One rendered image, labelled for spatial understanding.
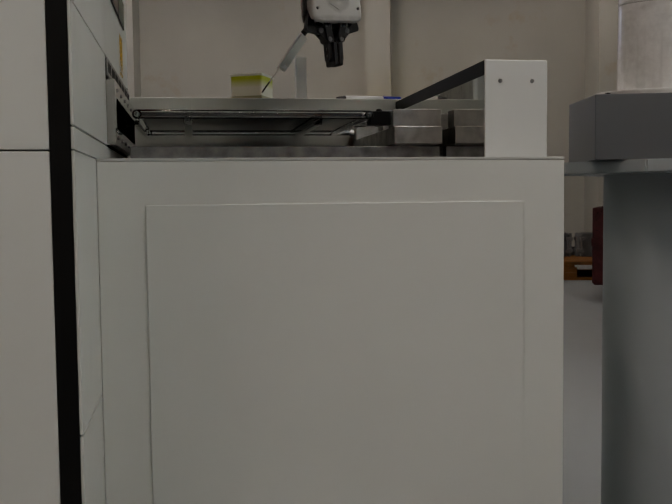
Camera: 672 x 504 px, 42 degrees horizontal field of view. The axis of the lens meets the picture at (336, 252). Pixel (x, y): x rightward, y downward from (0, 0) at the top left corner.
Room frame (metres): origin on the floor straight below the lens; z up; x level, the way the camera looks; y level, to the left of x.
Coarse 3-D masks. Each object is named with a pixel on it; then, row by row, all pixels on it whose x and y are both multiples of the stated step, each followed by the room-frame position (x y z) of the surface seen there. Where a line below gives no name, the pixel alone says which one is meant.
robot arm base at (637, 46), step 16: (624, 0) 1.44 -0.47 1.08; (640, 0) 1.42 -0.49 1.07; (656, 0) 1.40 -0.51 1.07; (624, 16) 1.44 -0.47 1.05; (640, 16) 1.42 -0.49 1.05; (656, 16) 1.41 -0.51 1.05; (624, 32) 1.45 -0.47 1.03; (640, 32) 1.42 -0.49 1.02; (656, 32) 1.41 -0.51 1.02; (624, 48) 1.45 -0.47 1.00; (640, 48) 1.42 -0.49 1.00; (656, 48) 1.41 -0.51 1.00; (624, 64) 1.45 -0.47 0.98; (640, 64) 1.42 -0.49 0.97; (656, 64) 1.41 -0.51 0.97; (624, 80) 1.45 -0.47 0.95; (640, 80) 1.42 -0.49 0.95; (656, 80) 1.41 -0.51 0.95
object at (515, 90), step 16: (496, 64) 1.26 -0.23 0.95; (512, 64) 1.26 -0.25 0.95; (528, 64) 1.27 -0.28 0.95; (544, 64) 1.27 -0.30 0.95; (496, 80) 1.26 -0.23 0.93; (512, 80) 1.26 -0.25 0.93; (528, 80) 1.27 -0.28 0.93; (544, 80) 1.27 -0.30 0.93; (496, 96) 1.26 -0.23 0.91; (512, 96) 1.26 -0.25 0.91; (528, 96) 1.27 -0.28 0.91; (544, 96) 1.27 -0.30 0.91; (496, 112) 1.26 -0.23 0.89; (512, 112) 1.26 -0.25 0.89; (528, 112) 1.27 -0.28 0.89; (544, 112) 1.27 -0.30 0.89; (496, 128) 1.26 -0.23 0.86; (512, 128) 1.26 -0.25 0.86; (528, 128) 1.27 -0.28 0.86; (544, 128) 1.27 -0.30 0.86; (496, 144) 1.26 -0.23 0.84; (512, 144) 1.26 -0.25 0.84; (528, 144) 1.27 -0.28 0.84; (544, 144) 1.27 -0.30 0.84
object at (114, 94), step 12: (108, 84) 1.28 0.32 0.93; (108, 96) 1.28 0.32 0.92; (120, 96) 1.38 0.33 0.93; (108, 108) 1.28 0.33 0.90; (120, 108) 1.46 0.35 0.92; (132, 108) 1.66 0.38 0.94; (108, 120) 1.28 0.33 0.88; (132, 120) 1.68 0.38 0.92; (108, 132) 1.28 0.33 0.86; (120, 132) 1.36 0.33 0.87; (132, 132) 1.71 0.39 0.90; (108, 144) 1.28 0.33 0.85; (120, 144) 1.36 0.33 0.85; (132, 144) 1.63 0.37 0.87
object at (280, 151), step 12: (132, 156) 1.38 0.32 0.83; (144, 156) 1.39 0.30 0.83; (156, 156) 1.39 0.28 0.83; (168, 156) 1.39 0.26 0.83; (180, 156) 1.40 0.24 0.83; (192, 156) 1.40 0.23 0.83; (204, 156) 1.40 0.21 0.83; (216, 156) 1.40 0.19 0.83; (228, 156) 1.41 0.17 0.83; (240, 156) 1.41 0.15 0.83; (252, 156) 1.41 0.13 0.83; (264, 156) 1.42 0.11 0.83; (276, 156) 1.42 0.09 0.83; (288, 156) 1.42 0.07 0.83; (300, 156) 1.43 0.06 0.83; (312, 156) 1.43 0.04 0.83; (324, 156) 1.43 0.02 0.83; (336, 156) 1.44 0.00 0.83; (348, 156) 1.44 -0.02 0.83; (360, 156) 1.44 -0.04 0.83; (372, 156) 1.44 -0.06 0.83; (384, 156) 1.45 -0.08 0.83; (396, 156) 1.45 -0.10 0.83; (408, 156) 1.45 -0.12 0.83; (420, 156) 1.46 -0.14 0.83; (432, 156) 1.46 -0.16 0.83
